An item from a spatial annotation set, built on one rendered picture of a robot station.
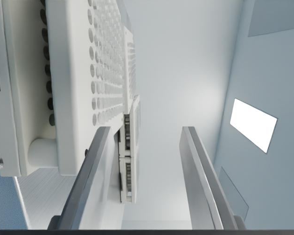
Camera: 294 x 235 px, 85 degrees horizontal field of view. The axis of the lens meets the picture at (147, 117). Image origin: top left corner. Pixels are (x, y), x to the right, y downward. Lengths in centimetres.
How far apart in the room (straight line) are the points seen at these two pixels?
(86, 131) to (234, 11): 412
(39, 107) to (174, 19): 373
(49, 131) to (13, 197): 7
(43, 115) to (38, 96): 2
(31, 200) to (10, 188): 3
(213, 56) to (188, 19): 94
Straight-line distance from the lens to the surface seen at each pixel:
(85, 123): 16
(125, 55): 47
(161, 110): 397
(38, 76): 19
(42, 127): 19
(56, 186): 28
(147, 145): 437
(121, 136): 72
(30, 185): 23
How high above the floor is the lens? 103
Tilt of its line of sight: level
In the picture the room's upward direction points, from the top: 90 degrees clockwise
